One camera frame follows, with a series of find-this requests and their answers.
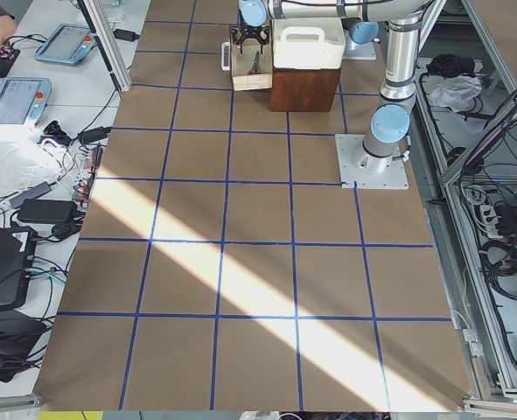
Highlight red grey handled scissors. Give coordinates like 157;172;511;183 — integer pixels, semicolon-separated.
247;51;265;75

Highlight cream plastic tray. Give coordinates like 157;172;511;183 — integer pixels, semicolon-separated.
272;17;346;70

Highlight white drawer handle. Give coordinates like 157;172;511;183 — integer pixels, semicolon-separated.
220;41;231;72

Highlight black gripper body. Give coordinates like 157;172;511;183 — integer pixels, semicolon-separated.
239;24;265;44

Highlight blue teach pendant upper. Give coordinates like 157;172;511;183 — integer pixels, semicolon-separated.
34;24;96;66

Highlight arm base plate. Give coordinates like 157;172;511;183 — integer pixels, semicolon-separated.
335;134;409;190

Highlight brown wooden drawer box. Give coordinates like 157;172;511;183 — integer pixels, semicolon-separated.
228;23;341;112

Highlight white crumpled cloth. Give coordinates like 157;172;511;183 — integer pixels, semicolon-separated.
428;75;482;113

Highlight aluminium frame post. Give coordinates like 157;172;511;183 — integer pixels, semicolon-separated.
77;0;132;95

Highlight blue teach pendant lower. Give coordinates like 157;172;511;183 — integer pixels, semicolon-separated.
0;77;52;128

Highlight blue teach pendant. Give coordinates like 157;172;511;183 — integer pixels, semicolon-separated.
0;77;52;128
34;24;96;66

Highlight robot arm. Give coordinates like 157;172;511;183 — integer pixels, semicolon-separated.
231;1;431;175

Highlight black power adapter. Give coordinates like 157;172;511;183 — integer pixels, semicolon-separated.
17;199;77;224

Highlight black laptop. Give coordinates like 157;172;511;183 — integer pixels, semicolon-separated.
0;227;38;311

